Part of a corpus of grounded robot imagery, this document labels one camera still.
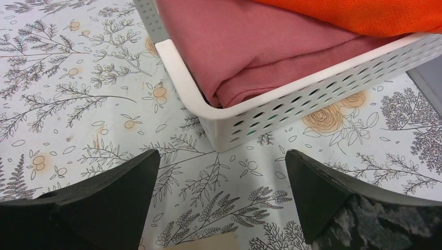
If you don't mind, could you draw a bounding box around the floral patterned table mat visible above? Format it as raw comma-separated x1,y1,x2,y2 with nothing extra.
1,1,441,249

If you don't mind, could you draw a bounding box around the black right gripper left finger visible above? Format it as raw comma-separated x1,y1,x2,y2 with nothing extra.
1,149,161,249

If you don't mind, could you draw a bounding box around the orange folded cloth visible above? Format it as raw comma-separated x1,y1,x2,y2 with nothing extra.
263,0,441,37

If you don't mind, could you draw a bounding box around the white perforated plastic basket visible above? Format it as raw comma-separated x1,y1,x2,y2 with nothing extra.
134,1,441,152

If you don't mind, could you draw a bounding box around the pink folded cloth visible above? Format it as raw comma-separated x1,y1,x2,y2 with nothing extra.
157,0,394,108

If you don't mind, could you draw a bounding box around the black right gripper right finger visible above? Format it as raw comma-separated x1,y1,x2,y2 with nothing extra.
285,149,441,249

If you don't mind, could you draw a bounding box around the brown kraft wrapping paper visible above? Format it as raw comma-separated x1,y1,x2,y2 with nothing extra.
164,232,239,250

